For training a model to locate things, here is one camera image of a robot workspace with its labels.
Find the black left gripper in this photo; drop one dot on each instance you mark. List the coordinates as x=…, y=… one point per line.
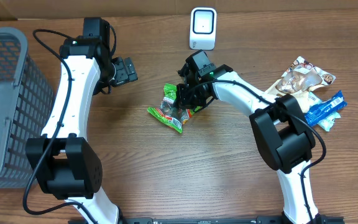
x=127, y=71

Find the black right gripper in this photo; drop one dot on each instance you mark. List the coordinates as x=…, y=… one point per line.
x=183, y=102

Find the green snack packet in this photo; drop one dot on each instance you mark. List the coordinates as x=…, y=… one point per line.
x=169, y=115

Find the beige pastry snack packet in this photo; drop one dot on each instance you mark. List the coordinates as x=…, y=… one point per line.
x=301, y=78

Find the blue oreo packet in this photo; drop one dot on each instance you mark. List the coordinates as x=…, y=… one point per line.
x=325, y=109

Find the white snack packet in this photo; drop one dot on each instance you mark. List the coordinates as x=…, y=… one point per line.
x=328, y=121

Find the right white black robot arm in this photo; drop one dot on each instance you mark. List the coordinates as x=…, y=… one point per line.
x=283, y=137

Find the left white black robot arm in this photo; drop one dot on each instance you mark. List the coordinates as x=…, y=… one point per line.
x=66, y=170

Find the white barcode scanner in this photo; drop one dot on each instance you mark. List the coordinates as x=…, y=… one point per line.
x=203, y=28

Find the grey plastic mesh basket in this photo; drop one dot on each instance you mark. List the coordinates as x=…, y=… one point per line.
x=26, y=101

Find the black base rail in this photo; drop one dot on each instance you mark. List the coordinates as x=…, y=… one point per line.
x=322, y=219

